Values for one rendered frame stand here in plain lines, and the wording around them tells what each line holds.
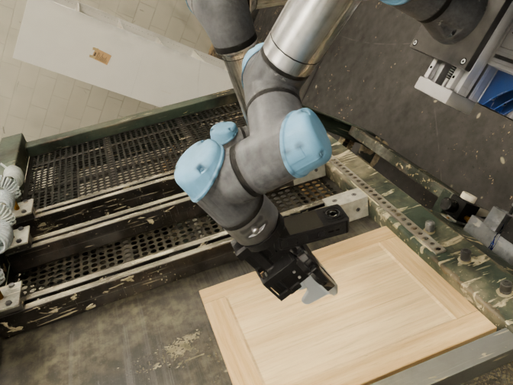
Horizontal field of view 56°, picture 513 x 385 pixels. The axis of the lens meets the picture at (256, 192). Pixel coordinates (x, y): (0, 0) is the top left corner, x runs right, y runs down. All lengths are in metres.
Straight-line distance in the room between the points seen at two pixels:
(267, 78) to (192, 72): 4.33
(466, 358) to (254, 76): 0.71
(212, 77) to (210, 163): 4.45
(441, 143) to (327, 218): 1.97
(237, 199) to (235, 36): 0.50
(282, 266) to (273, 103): 0.25
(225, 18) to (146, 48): 3.83
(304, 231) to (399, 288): 0.59
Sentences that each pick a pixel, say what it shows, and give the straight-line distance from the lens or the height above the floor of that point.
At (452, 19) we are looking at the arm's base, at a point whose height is 1.10.
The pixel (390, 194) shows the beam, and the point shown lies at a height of 0.85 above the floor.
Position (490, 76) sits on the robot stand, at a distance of 1.35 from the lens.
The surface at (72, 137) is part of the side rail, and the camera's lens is 2.53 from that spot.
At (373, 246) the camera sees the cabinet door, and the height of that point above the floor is 0.95.
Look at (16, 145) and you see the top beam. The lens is 2.47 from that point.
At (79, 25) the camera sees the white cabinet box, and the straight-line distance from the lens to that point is 4.79.
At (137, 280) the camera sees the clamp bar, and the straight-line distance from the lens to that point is 1.38.
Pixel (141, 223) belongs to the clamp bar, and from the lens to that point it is 1.63.
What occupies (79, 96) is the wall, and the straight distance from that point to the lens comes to 6.43.
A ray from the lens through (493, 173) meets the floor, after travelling 2.42.
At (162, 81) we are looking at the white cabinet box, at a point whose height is 0.75.
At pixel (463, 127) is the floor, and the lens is 2.60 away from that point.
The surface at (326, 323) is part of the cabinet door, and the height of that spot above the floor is 1.15.
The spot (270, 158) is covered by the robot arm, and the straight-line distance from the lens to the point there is 0.58.
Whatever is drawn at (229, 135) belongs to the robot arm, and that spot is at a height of 1.39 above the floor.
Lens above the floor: 1.88
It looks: 27 degrees down
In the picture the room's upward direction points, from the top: 74 degrees counter-clockwise
